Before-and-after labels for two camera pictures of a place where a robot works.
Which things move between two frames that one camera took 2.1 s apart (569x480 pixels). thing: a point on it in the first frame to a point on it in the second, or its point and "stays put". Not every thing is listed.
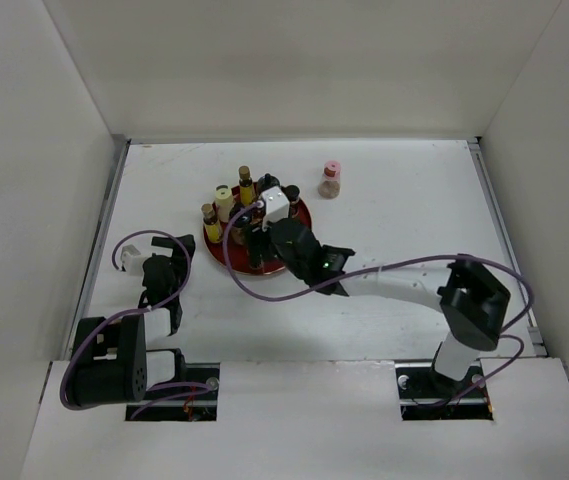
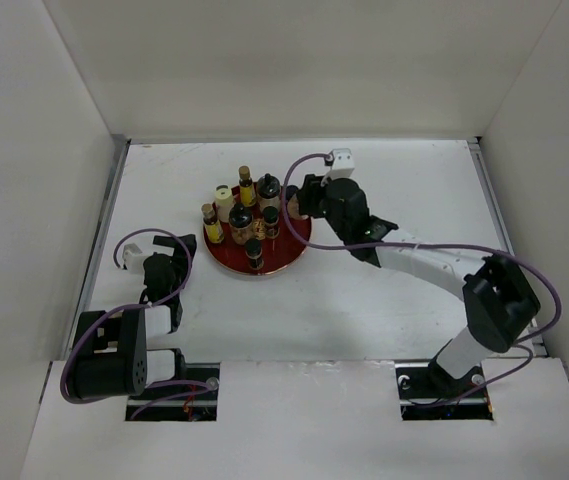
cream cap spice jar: (224, 200) stays put
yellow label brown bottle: (212, 227) stays put
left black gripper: (179, 257) stays put
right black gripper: (256, 236) to (312, 190)
